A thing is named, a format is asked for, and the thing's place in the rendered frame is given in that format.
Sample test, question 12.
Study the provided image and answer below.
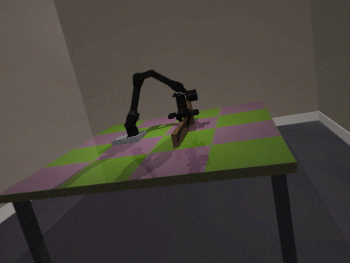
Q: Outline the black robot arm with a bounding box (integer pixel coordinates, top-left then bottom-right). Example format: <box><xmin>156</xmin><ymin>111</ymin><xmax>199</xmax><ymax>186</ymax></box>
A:
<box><xmin>124</xmin><ymin>70</ymin><xmax>198</xmax><ymax>138</ymax></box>

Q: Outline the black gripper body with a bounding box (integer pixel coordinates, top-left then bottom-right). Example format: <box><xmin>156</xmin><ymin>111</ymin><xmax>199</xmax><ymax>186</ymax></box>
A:
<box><xmin>168</xmin><ymin>102</ymin><xmax>199</xmax><ymax>119</ymax></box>

